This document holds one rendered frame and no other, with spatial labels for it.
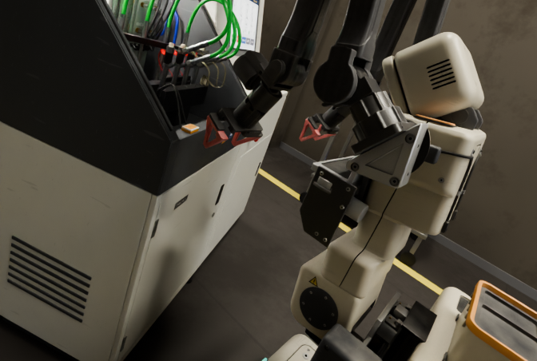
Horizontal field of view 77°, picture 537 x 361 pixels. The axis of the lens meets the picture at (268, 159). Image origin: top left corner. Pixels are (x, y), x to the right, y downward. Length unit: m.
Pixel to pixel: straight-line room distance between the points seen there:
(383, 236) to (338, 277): 0.14
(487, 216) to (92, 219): 3.30
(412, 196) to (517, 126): 2.90
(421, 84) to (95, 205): 0.88
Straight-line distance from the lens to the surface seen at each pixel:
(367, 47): 0.64
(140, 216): 1.00
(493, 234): 3.75
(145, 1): 1.58
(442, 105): 0.72
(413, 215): 0.77
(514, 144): 3.63
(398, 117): 0.60
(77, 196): 1.12
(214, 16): 1.57
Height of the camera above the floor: 1.27
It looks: 20 degrees down
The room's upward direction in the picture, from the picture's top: 21 degrees clockwise
